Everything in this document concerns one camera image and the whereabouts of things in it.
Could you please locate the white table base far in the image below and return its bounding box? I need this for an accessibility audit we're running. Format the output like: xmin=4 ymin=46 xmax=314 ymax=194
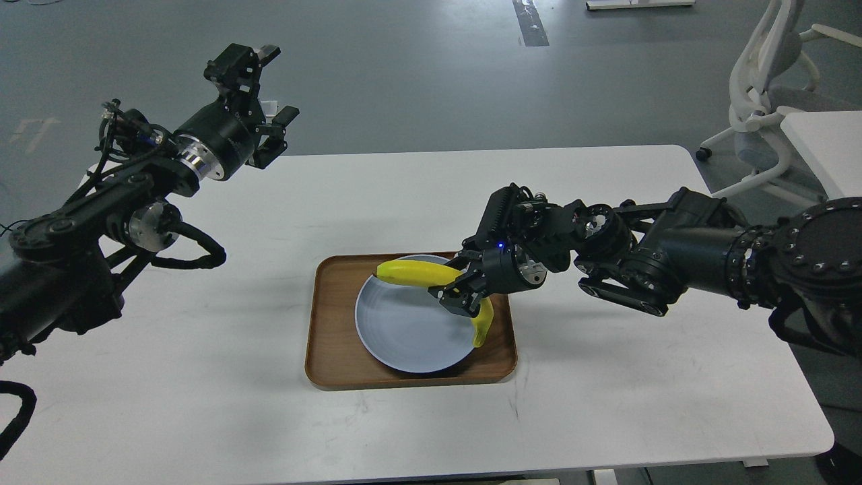
xmin=585 ymin=0 xmax=697 ymax=11

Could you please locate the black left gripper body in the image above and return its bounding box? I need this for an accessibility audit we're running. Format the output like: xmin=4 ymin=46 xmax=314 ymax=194
xmin=174 ymin=101 xmax=265 ymax=181

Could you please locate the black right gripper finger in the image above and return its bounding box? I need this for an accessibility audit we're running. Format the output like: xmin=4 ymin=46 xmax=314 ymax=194
xmin=428 ymin=272 xmax=494 ymax=317
xmin=446 ymin=248 xmax=486 ymax=273

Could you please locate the white side table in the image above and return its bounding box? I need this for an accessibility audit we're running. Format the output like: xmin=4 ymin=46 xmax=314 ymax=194
xmin=780 ymin=110 xmax=861 ymax=199

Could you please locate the brown wooden tray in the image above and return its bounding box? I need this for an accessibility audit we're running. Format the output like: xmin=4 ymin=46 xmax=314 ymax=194
xmin=305 ymin=253 xmax=519 ymax=391

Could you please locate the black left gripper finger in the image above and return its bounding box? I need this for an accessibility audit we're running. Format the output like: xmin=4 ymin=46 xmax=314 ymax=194
xmin=204 ymin=44 xmax=281 ymax=108
xmin=246 ymin=106 xmax=300 ymax=170

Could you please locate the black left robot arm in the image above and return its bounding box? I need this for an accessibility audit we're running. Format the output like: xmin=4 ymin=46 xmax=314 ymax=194
xmin=1 ymin=44 xmax=299 ymax=362

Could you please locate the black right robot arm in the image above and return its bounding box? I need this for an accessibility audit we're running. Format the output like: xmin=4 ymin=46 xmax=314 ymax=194
xmin=429 ymin=184 xmax=861 ymax=359

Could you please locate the white office chair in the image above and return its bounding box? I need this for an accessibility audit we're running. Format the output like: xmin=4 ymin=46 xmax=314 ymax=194
xmin=696 ymin=1 xmax=861 ymax=203

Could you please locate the yellow banana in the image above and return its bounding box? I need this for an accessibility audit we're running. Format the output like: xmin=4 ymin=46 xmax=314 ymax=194
xmin=372 ymin=260 xmax=494 ymax=348

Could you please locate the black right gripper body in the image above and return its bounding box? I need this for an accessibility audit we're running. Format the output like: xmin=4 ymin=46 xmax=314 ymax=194
xmin=482 ymin=245 xmax=548 ymax=294

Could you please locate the light blue plate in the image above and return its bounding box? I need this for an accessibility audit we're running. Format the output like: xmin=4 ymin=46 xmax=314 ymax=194
xmin=354 ymin=254 xmax=477 ymax=373

